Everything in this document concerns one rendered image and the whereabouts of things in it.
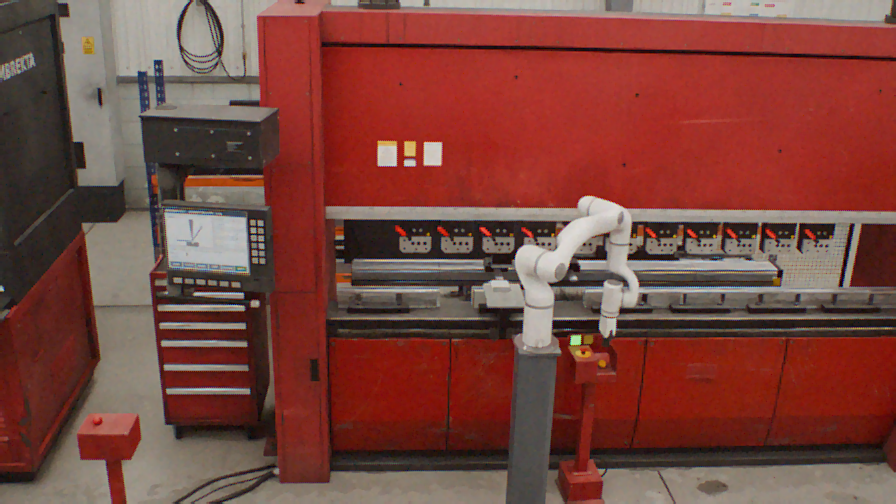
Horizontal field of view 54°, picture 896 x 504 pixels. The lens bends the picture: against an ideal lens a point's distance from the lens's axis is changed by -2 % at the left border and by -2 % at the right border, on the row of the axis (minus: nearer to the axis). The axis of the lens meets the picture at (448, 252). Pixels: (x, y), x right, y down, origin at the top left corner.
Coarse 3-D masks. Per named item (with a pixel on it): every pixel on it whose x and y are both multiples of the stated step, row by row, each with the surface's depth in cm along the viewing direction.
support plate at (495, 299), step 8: (488, 288) 432; (512, 288) 433; (520, 288) 433; (488, 296) 423; (496, 296) 423; (504, 296) 423; (512, 296) 423; (520, 296) 424; (488, 304) 414; (496, 304) 414; (504, 304) 414; (512, 304) 415; (520, 304) 415
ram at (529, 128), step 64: (384, 64) 394; (448, 64) 396; (512, 64) 397; (576, 64) 399; (640, 64) 400; (704, 64) 401; (768, 64) 403; (832, 64) 404; (384, 128) 404; (448, 128) 406; (512, 128) 407; (576, 128) 409; (640, 128) 411; (704, 128) 412; (768, 128) 414; (832, 128) 415; (384, 192) 415; (448, 192) 417; (512, 192) 418; (576, 192) 420; (640, 192) 422; (704, 192) 423; (768, 192) 425; (832, 192) 427
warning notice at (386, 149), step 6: (378, 144) 407; (384, 144) 407; (390, 144) 407; (378, 150) 408; (384, 150) 408; (390, 150) 408; (378, 156) 409; (384, 156) 409; (390, 156) 409; (378, 162) 410; (384, 162) 410; (390, 162) 410
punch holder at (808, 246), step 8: (800, 224) 439; (808, 224) 432; (816, 224) 432; (824, 224) 432; (832, 224) 432; (800, 232) 439; (816, 232) 433; (824, 232) 434; (832, 232) 434; (800, 240) 440; (808, 240) 434; (824, 240) 435; (832, 240) 435; (800, 248) 440; (808, 248) 436; (816, 248) 436; (824, 248) 436
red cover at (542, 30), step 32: (352, 32) 387; (384, 32) 388; (416, 32) 388; (448, 32) 389; (480, 32) 390; (512, 32) 390; (544, 32) 391; (576, 32) 392; (608, 32) 392; (640, 32) 393; (672, 32) 394; (704, 32) 395; (736, 32) 395; (768, 32) 396; (800, 32) 397; (832, 32) 397; (864, 32) 398
